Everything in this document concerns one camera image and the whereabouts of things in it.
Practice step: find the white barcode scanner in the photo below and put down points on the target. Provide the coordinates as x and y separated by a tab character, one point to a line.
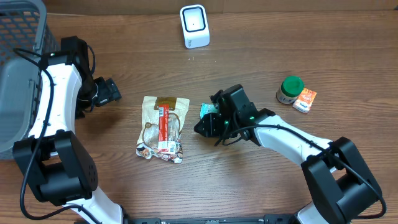
194	26

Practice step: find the grey plastic basket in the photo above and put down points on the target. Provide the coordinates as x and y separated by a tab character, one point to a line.
23	25

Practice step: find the red white snack bar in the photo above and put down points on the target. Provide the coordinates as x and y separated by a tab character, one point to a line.
164	145

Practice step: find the orange snack packet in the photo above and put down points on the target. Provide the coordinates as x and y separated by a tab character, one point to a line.
305	100

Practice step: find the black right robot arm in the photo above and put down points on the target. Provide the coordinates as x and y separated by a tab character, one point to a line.
340	182

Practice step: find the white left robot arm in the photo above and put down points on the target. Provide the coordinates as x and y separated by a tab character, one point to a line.
59	173

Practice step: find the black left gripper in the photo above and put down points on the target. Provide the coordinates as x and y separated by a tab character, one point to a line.
109	91

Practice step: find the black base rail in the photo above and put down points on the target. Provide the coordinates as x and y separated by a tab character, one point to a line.
266	219

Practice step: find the brown snack bag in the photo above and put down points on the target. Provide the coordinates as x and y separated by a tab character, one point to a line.
148	140

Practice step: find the teal snack packet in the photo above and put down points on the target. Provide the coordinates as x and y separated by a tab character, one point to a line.
207	109

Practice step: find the green lid jar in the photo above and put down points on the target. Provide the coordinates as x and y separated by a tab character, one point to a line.
290	89

